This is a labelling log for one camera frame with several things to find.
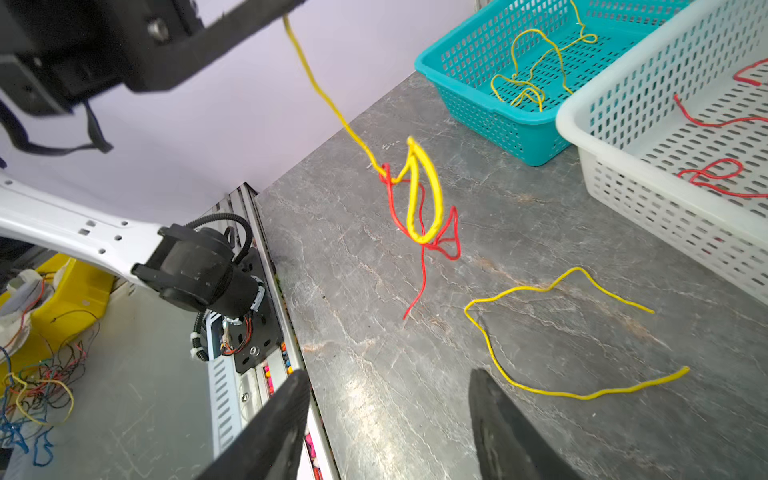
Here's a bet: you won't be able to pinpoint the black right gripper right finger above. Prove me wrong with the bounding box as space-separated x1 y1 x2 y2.
468 369 580 479

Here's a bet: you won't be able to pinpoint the white plastic basket middle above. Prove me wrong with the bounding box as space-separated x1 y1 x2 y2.
556 1 767 300

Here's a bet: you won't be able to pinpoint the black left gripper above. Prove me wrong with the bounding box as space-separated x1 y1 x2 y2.
1 1 302 116

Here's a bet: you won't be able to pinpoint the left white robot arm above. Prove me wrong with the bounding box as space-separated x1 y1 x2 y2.
1 1 295 319

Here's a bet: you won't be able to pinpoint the teal plastic basket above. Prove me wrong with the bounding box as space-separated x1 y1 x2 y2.
415 0 688 166

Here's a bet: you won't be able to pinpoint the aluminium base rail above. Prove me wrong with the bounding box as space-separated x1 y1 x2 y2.
205 184 305 455

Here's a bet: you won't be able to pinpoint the red yellow black cables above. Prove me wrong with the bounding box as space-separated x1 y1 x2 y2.
377 163 462 322

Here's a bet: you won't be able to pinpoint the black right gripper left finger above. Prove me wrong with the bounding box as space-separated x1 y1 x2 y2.
199 370 310 479

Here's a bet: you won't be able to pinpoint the yellow bin with spare wires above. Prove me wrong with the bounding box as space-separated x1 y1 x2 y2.
0 251 116 385

